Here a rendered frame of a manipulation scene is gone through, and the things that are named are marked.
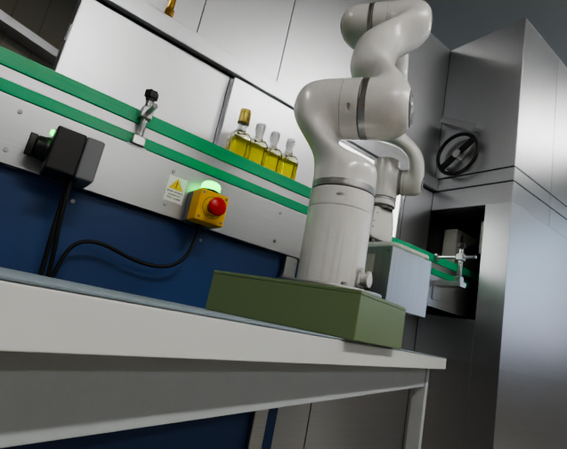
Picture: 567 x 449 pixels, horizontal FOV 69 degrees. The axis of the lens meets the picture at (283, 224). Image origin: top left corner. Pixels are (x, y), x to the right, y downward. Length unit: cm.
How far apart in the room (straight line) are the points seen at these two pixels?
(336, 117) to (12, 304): 67
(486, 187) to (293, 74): 97
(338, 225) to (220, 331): 42
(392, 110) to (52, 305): 67
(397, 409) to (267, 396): 148
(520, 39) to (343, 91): 158
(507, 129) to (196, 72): 134
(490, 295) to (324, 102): 125
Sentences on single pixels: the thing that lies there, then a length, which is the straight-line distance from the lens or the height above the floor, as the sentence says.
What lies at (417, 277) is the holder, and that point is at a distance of 118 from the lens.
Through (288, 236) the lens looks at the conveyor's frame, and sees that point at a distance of 109.
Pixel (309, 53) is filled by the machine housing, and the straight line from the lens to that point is 173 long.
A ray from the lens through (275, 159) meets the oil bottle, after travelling 126.
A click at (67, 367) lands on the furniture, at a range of 32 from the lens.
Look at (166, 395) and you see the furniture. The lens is 39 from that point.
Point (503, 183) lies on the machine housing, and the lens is 198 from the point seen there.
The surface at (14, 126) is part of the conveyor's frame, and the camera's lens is 91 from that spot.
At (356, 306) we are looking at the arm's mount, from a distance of 58.
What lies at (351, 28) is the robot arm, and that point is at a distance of 117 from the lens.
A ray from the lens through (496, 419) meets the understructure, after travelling 183.
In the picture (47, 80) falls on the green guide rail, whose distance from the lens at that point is 96.
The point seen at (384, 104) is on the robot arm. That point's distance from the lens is 80.
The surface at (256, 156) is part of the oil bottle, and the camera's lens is 122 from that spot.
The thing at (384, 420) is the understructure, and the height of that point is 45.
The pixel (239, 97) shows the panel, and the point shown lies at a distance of 143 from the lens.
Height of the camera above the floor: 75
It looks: 13 degrees up
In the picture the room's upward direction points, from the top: 12 degrees clockwise
